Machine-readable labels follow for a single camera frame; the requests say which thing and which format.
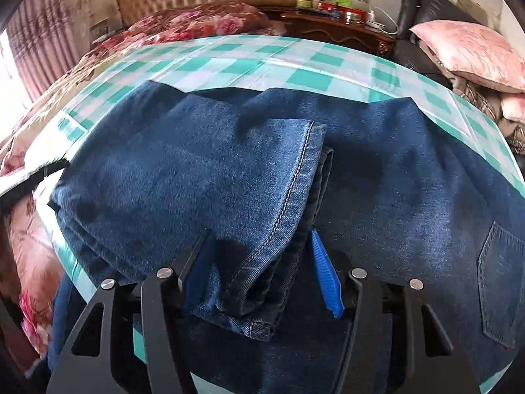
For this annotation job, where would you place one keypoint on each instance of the yellow jar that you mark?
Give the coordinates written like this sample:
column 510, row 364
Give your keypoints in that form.
column 304, row 2

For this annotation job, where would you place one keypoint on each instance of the small pink floral pillow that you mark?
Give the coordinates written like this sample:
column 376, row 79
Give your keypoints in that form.
column 514, row 106

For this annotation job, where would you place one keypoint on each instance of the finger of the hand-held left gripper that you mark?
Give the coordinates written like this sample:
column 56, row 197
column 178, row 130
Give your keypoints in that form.
column 37, row 178

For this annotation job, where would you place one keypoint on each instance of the red floral quilt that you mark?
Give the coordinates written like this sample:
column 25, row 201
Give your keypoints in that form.
column 197, row 20

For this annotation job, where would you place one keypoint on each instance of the pink curtain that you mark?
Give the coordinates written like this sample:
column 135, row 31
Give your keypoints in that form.
column 37, row 49

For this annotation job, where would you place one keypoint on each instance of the blue denim pants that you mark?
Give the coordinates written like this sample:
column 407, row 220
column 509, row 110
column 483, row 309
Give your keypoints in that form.
column 184, row 172

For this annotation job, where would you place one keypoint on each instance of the round metal tin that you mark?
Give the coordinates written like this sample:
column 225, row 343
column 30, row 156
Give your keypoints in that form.
column 351, row 17

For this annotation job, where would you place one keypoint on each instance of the black leather armchair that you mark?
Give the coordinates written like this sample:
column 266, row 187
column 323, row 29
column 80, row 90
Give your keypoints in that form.
column 410, row 57

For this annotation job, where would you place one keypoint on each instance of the green cloth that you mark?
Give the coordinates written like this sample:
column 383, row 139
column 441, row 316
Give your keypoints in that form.
column 344, row 1

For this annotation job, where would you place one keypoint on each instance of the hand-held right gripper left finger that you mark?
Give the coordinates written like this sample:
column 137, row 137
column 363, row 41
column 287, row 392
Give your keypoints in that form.
column 197, row 283

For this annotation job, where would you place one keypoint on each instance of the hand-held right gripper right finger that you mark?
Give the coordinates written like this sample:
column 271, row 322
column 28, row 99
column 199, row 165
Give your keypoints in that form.
column 324, row 273

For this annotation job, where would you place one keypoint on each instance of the large pink floral pillow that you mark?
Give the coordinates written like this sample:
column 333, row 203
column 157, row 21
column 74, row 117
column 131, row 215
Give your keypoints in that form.
column 463, row 53

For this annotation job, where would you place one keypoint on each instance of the red box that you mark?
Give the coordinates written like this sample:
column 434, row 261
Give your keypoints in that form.
column 330, row 6

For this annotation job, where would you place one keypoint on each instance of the dark wooden nightstand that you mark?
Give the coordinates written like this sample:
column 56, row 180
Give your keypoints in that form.
column 340, row 33

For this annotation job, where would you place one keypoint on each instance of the pink floral bedsheet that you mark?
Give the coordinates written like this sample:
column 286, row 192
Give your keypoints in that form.
column 33, row 246

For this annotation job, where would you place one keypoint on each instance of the beige plaid blanket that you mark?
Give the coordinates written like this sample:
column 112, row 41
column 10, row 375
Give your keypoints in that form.
column 480, row 102

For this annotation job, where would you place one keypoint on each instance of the green checkered tablecloth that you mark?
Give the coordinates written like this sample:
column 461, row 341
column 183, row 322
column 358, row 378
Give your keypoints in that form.
column 287, row 69

